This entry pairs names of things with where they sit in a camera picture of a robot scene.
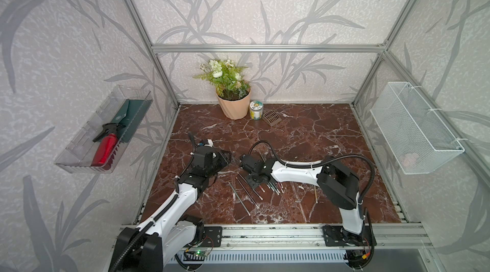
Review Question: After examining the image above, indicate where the blue striped pencil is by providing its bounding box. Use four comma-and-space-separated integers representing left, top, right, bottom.
238, 173, 264, 201

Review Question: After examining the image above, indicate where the dark blue pencil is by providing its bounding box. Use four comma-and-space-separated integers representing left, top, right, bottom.
236, 176, 259, 208

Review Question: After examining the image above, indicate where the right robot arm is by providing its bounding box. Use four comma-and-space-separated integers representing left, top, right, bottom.
240, 154, 371, 236

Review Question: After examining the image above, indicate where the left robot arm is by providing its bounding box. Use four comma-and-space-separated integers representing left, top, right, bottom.
108, 143, 232, 271

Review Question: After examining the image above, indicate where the brown slotted plastic piece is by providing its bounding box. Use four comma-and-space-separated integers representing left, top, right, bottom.
262, 110, 282, 127

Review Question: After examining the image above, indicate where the yellow green tin can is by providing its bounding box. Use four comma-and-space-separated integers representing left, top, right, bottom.
249, 101, 264, 120

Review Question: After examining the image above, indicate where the terracotta pot with plant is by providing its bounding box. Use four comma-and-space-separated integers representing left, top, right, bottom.
193, 60, 251, 120

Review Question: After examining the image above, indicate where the green garden trowel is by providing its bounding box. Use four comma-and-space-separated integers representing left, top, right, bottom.
111, 99, 146, 143

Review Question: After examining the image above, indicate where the red spray bottle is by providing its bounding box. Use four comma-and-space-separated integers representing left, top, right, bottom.
91, 123, 119, 171

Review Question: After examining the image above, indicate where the pink object in basket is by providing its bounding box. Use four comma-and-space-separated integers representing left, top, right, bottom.
400, 153, 419, 169

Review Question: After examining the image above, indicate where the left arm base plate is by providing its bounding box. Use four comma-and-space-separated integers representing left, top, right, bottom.
193, 226, 223, 248

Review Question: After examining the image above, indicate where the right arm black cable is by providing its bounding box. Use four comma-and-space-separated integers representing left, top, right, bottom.
248, 141, 376, 204

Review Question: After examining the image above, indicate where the circuit board with wires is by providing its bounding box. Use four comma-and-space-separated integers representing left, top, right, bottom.
182, 249, 212, 262

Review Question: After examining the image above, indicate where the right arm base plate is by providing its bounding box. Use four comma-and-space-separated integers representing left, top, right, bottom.
322, 225, 377, 248

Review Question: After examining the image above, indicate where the clear plastic wall tray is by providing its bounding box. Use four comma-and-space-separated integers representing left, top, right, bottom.
54, 85, 153, 174

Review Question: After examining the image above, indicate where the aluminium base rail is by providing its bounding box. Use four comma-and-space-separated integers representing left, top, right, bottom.
211, 223, 433, 251

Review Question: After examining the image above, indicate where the white wire mesh basket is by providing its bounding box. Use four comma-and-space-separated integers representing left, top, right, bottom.
371, 82, 465, 175

